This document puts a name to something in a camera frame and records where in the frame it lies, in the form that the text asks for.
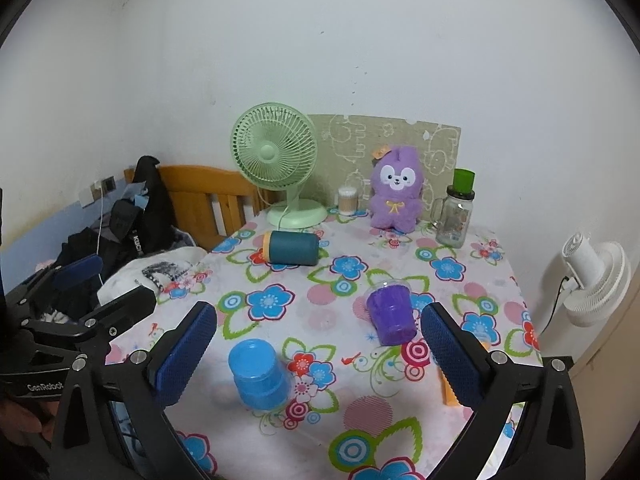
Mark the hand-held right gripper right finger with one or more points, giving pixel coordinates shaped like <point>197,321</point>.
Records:
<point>454,360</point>

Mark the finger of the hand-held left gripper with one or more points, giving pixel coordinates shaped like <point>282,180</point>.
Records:
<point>77,270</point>
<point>127,305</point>

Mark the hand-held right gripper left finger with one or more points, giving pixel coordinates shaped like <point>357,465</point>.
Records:
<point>184,357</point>

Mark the blue plastic cup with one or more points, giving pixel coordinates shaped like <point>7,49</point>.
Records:
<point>257,375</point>

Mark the purple cup with clear lid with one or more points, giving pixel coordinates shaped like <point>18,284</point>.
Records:
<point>392,315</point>

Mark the dark teal cup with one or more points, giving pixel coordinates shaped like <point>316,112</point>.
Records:
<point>295,247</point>

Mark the person's left hand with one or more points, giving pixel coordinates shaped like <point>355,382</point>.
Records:
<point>12,412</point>

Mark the dark clothes pile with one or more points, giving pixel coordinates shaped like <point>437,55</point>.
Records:
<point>80,245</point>

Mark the orange plastic item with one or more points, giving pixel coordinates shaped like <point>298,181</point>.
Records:
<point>448,392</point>

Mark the white printed cloth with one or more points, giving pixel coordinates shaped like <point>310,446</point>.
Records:
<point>165,270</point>

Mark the black bag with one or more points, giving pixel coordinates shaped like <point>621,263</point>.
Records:
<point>150,215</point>

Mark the light blue cloth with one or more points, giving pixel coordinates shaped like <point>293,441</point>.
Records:
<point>137,195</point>

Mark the floral tablecloth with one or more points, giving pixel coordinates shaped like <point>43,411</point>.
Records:
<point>325,320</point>

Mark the glass bottle with green cap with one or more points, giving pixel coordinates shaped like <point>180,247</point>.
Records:
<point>452,220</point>

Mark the wooden bed headboard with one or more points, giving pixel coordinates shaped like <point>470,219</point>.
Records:
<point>200,185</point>

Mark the white floor fan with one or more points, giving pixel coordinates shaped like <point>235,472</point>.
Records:
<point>600,285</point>

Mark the purple plush toy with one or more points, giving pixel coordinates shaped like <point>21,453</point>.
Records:
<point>395,200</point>

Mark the cotton swab container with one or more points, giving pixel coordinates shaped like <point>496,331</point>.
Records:
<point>348,202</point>

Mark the green desk fan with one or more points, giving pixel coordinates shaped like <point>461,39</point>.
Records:
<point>272,152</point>

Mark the wall socket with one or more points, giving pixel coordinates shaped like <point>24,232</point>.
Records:
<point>108,183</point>

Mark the beige patterned wall sheet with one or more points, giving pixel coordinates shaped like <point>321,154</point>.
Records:
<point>350,150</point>

